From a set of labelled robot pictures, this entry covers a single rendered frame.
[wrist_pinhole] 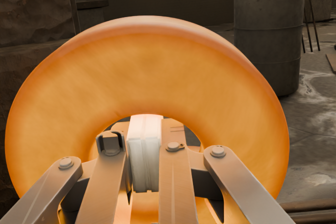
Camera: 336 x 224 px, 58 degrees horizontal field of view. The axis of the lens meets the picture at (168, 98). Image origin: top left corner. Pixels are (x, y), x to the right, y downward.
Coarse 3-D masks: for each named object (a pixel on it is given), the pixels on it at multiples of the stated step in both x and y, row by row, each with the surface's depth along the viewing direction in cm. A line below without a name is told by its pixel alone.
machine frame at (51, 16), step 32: (0, 0) 42; (32, 0) 44; (64, 0) 47; (0, 32) 43; (32, 32) 45; (64, 32) 48; (0, 64) 39; (32, 64) 41; (0, 96) 40; (0, 128) 41; (0, 160) 42; (0, 192) 44
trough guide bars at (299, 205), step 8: (304, 200) 34; (312, 200) 34; (320, 200) 34; (328, 200) 34; (288, 208) 34; (296, 208) 34; (304, 208) 34; (312, 208) 34; (320, 208) 34; (328, 208) 33; (296, 216) 35; (304, 216) 35; (312, 216) 34; (320, 216) 34; (328, 216) 34
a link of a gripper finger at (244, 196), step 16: (208, 160) 12; (224, 160) 12; (240, 160) 12; (224, 176) 11; (240, 176) 11; (224, 192) 11; (240, 192) 10; (256, 192) 10; (224, 208) 11; (240, 208) 9; (256, 208) 9; (272, 208) 9
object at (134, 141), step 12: (132, 120) 15; (144, 120) 15; (132, 132) 14; (132, 144) 13; (132, 156) 14; (144, 156) 14; (132, 168) 14; (144, 168) 14; (132, 180) 14; (144, 180) 14
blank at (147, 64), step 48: (96, 48) 14; (144, 48) 14; (192, 48) 14; (48, 96) 15; (96, 96) 15; (144, 96) 15; (192, 96) 15; (240, 96) 15; (48, 144) 16; (240, 144) 16; (288, 144) 16; (144, 192) 19
